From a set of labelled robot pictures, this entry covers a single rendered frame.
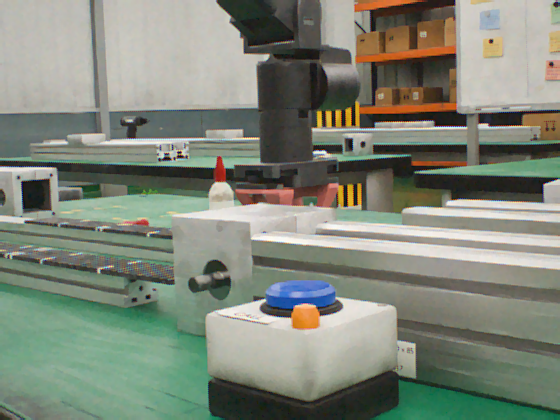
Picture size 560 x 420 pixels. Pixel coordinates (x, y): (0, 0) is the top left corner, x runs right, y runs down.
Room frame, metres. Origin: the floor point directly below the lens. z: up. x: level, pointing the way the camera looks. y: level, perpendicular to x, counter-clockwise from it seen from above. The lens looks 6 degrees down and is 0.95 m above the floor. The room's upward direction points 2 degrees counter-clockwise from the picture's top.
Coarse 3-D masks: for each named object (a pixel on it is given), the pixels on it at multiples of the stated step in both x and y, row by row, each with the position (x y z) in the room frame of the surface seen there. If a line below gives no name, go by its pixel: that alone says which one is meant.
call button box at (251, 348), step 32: (224, 320) 0.47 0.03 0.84; (256, 320) 0.46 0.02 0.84; (288, 320) 0.46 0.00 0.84; (320, 320) 0.46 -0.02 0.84; (352, 320) 0.46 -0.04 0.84; (384, 320) 0.48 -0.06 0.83; (224, 352) 0.47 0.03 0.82; (256, 352) 0.46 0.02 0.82; (288, 352) 0.44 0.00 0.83; (320, 352) 0.44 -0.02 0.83; (352, 352) 0.46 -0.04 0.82; (384, 352) 0.48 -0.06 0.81; (224, 384) 0.48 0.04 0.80; (256, 384) 0.46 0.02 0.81; (288, 384) 0.44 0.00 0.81; (320, 384) 0.44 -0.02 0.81; (352, 384) 0.46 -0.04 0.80; (384, 384) 0.48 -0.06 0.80; (224, 416) 0.48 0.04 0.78; (256, 416) 0.46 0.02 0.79; (288, 416) 0.44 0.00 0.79; (320, 416) 0.44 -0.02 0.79; (352, 416) 0.46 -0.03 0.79
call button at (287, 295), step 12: (276, 288) 0.48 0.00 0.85; (288, 288) 0.48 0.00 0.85; (300, 288) 0.48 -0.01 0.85; (312, 288) 0.48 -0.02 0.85; (324, 288) 0.48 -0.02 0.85; (276, 300) 0.47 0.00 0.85; (288, 300) 0.47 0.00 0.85; (300, 300) 0.47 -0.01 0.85; (312, 300) 0.47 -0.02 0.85; (324, 300) 0.47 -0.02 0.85
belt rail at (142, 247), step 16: (0, 224) 1.31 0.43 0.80; (16, 224) 1.28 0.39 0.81; (32, 224) 1.25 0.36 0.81; (16, 240) 1.28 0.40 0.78; (32, 240) 1.25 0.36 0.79; (48, 240) 1.22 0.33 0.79; (64, 240) 1.19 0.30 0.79; (80, 240) 1.18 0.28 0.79; (96, 240) 1.15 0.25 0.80; (112, 240) 1.12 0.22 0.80; (128, 240) 1.09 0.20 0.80; (144, 240) 1.07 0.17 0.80; (160, 240) 1.05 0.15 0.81; (128, 256) 1.09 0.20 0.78; (144, 256) 1.07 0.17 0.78; (160, 256) 1.05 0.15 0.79
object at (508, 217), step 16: (416, 208) 0.77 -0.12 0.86; (432, 208) 0.77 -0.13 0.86; (448, 208) 0.76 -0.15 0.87; (464, 208) 0.81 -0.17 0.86; (480, 208) 0.79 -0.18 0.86; (496, 208) 0.78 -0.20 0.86; (512, 208) 0.77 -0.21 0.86; (528, 208) 0.76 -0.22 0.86; (544, 208) 0.75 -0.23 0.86; (416, 224) 0.76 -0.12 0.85; (432, 224) 0.74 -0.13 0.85; (448, 224) 0.73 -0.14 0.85; (464, 224) 0.72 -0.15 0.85; (480, 224) 0.71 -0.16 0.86; (496, 224) 0.70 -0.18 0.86; (512, 224) 0.69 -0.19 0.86; (528, 224) 0.68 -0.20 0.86; (544, 224) 0.67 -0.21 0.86
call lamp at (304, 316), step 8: (304, 304) 0.44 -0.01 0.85; (312, 304) 0.45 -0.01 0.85; (296, 312) 0.44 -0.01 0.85; (304, 312) 0.44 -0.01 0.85; (312, 312) 0.44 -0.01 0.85; (296, 320) 0.44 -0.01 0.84; (304, 320) 0.44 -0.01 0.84; (312, 320) 0.44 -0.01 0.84; (296, 328) 0.44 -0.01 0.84; (304, 328) 0.44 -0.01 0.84; (312, 328) 0.44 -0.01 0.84
